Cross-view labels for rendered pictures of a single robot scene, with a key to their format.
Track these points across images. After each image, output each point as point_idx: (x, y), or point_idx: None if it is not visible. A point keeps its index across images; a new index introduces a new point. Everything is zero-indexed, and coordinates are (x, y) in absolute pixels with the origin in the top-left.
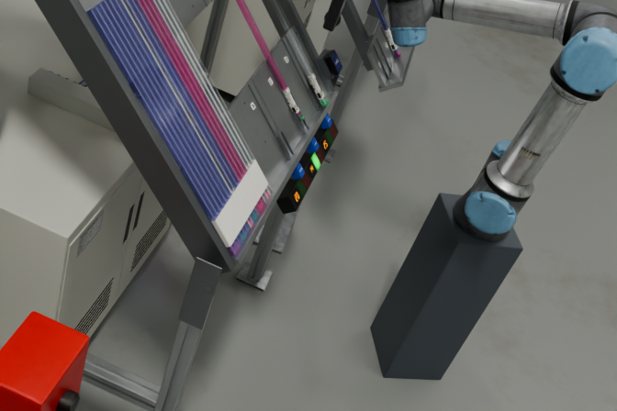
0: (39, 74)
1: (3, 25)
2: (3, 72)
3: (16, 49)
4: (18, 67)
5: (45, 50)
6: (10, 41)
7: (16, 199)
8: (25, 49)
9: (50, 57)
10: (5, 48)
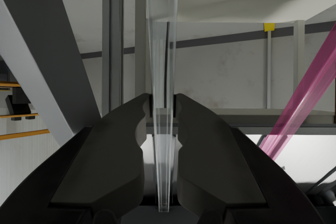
0: None
1: (183, 5)
2: None
3: None
4: None
5: None
6: None
7: None
8: None
9: None
10: None
